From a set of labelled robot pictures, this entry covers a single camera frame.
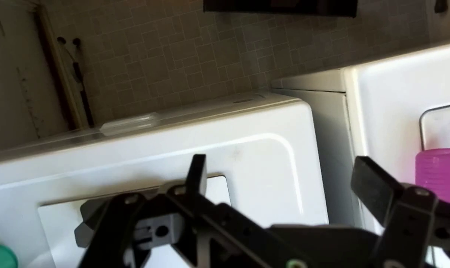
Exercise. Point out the white washing machine lid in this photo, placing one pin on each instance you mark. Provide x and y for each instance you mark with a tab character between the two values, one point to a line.
59	230

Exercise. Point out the white dryer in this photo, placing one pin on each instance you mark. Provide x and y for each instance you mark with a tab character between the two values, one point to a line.
388	96

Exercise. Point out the black shelf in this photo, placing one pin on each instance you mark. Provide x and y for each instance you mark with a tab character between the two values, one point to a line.
280	6

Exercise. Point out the white dryer lid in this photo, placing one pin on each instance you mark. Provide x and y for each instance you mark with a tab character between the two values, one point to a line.
446	126

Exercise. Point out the white washing machine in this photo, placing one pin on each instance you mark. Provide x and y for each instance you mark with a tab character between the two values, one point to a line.
210	130

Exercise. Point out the purple ribbed plastic cup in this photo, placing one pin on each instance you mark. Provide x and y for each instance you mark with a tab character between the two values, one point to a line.
439	171

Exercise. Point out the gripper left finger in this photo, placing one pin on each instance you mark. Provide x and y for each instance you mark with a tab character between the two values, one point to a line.
224	223

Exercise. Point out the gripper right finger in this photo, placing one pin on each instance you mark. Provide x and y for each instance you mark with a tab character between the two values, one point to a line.
407	219

